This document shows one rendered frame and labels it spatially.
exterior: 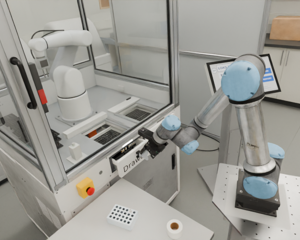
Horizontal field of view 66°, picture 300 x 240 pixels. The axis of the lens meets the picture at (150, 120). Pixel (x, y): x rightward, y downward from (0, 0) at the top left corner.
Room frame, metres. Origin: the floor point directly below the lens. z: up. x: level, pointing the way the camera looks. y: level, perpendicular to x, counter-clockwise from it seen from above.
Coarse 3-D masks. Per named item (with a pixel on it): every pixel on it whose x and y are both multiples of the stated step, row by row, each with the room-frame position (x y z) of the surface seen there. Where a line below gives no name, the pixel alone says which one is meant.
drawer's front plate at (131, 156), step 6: (144, 144) 1.09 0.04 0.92; (132, 150) 1.03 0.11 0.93; (126, 156) 0.98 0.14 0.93; (132, 156) 1.02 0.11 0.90; (120, 162) 0.95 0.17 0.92; (126, 162) 0.98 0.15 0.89; (132, 162) 1.01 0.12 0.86; (138, 162) 1.04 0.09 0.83; (120, 168) 0.94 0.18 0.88; (126, 168) 0.97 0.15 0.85; (132, 168) 1.01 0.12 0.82; (120, 174) 0.94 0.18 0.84
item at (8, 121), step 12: (0, 72) 0.82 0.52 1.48; (0, 84) 0.86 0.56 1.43; (0, 96) 0.91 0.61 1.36; (0, 108) 0.96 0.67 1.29; (12, 108) 0.85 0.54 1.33; (0, 120) 1.03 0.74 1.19; (12, 120) 0.89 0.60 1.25; (12, 132) 0.95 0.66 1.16; (24, 132) 0.83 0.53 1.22; (24, 144) 0.88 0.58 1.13
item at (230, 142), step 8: (224, 112) 1.67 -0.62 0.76; (232, 112) 1.59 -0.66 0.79; (224, 120) 1.65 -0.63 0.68; (232, 120) 1.60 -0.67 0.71; (224, 128) 1.64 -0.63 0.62; (232, 128) 1.60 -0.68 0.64; (224, 136) 1.63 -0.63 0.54; (232, 136) 1.60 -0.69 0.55; (240, 136) 1.61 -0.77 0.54; (224, 144) 1.62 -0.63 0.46; (232, 144) 1.60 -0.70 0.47; (240, 144) 1.62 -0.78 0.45; (224, 152) 1.60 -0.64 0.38; (232, 152) 1.60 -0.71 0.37; (224, 160) 1.60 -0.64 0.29; (232, 160) 1.61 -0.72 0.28; (200, 168) 1.81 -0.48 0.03; (208, 168) 1.80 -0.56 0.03; (216, 168) 1.78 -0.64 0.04; (208, 176) 1.68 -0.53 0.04; (216, 176) 1.67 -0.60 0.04; (208, 184) 1.58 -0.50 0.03
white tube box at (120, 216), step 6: (114, 210) 0.76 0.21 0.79; (120, 210) 0.74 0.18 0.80; (126, 210) 0.75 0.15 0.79; (132, 210) 0.74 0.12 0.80; (108, 216) 0.72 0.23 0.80; (114, 216) 0.71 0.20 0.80; (120, 216) 0.71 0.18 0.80; (126, 216) 0.71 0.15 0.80; (132, 216) 0.72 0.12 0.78; (138, 216) 0.73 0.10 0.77; (108, 222) 0.71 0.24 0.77; (114, 222) 0.69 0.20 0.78; (120, 222) 0.68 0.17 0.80; (126, 222) 0.68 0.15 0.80; (132, 222) 0.68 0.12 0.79; (126, 228) 0.67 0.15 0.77
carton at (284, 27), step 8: (280, 16) 3.63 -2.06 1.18; (288, 16) 3.57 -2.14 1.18; (296, 16) 3.50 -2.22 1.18; (272, 24) 3.47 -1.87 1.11; (280, 24) 3.40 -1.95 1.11; (288, 24) 3.33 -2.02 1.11; (296, 24) 3.27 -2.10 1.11; (272, 32) 3.45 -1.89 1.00; (280, 32) 3.38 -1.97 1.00; (288, 32) 3.32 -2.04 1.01; (296, 32) 3.25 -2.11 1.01
